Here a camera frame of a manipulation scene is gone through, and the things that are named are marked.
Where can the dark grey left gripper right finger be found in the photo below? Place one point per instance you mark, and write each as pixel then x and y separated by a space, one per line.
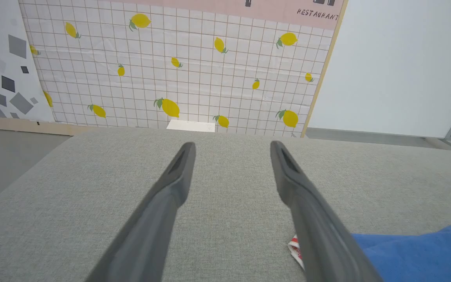
pixel 319 235

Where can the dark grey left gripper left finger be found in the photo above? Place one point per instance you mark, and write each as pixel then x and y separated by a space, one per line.
pixel 159 219

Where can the blue shirt with white sleeves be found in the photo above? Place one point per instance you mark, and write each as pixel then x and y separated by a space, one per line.
pixel 425 254

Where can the grey fabric sofa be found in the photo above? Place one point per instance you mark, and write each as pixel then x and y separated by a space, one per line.
pixel 229 235

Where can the white box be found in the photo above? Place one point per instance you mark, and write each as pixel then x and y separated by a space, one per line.
pixel 190 125

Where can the lemon print grid panel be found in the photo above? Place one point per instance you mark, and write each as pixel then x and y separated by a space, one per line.
pixel 210 78

